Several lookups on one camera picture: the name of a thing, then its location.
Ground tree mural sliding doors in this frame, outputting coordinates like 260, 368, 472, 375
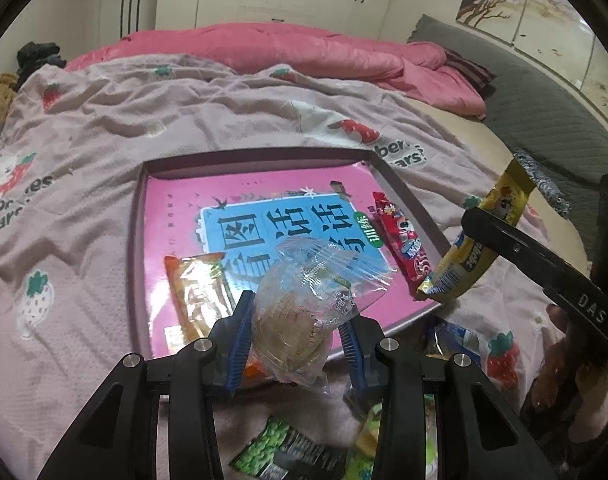
454, 0, 608, 126

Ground dark clothes pile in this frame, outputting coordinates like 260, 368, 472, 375
16, 42, 67, 78

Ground dark cardboard box tray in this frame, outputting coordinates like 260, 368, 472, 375
128, 146, 452, 361

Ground clear pastry packet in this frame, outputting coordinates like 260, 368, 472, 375
249, 237, 397, 396

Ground orange snack packet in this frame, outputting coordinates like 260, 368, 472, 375
164, 254, 235, 346

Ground beige bed sheet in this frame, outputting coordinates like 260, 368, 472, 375
409, 95, 590, 271

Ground person's right hand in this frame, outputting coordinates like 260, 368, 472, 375
531, 305, 608, 443

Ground brown fuzzy cloth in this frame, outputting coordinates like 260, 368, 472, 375
0, 72, 22, 126

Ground pink strawberry print blanket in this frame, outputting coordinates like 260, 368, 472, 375
0, 55, 575, 480

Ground pink quilt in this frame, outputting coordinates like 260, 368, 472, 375
66, 22, 487, 121

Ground green yellow pastry packet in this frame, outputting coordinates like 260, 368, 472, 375
344, 395, 439, 480

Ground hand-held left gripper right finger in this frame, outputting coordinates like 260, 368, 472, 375
338, 312, 560, 480

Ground red snack packet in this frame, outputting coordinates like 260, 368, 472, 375
373, 191, 435, 301

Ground yellow snack packet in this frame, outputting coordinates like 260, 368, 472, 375
416, 157, 537, 305

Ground blue snack packet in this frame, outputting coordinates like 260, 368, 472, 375
424, 317, 482, 366

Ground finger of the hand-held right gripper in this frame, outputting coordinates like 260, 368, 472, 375
461, 206, 585, 301

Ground dark striped pillow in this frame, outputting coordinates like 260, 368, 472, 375
441, 50, 497, 96

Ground grey quilted bedspread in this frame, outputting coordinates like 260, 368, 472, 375
408, 14, 608, 271

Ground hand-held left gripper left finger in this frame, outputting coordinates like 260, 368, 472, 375
36, 290, 257, 480

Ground black green pea packet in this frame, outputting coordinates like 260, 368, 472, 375
229, 415, 349, 480

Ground black white patterned cloth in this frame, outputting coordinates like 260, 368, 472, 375
514, 150, 572, 218

